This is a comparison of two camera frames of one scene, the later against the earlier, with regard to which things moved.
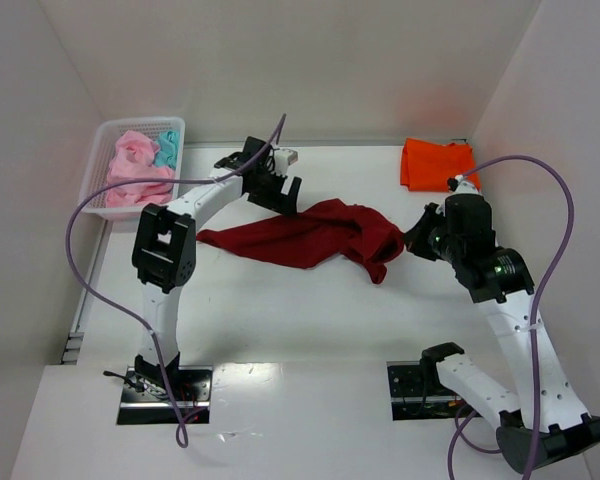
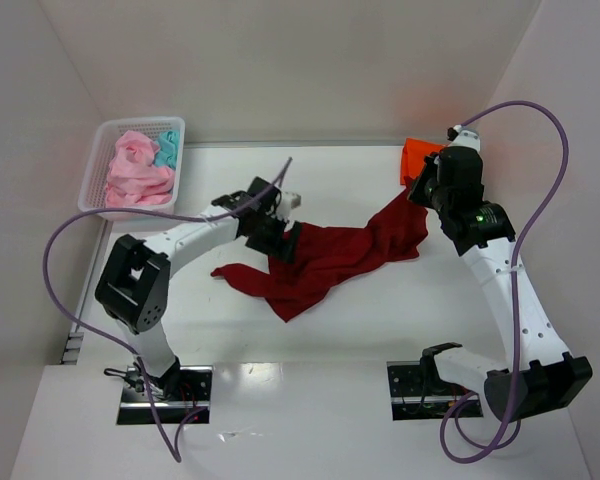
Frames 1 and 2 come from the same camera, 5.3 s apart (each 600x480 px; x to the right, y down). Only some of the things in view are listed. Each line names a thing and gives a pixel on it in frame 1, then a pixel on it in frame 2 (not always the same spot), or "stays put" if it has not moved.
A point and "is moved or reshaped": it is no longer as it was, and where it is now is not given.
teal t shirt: x=168 y=141 stays put
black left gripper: x=268 y=191 -> x=284 y=241
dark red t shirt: x=316 y=236 is moved or reshaped
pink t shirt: x=134 y=158 stays put
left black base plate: x=146 y=399 stays put
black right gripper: x=425 y=235 -> x=421 y=182
